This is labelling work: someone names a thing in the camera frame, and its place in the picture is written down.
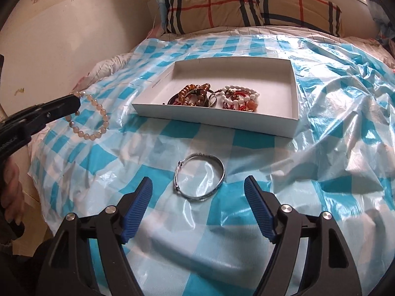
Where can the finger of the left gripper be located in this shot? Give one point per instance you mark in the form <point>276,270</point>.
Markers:
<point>34,119</point>

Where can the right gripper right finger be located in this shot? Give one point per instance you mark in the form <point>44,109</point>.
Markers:
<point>329,267</point>

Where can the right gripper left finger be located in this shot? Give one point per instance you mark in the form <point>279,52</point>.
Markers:
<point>68,267</point>

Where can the thin silver bangle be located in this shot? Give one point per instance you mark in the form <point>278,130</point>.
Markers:
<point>198,177</point>

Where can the silver engraved cuff bangle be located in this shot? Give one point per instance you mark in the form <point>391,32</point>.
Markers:
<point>212,99</point>

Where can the left hand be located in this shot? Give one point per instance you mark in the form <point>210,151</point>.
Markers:
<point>12,197</point>

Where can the blue checkered plastic sheet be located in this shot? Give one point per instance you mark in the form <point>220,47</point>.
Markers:
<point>341,159</point>

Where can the white shallow cardboard box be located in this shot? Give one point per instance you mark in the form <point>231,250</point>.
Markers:
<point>255,94</point>

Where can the plaid beige pillow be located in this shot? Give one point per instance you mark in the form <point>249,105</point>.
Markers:
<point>189,16</point>

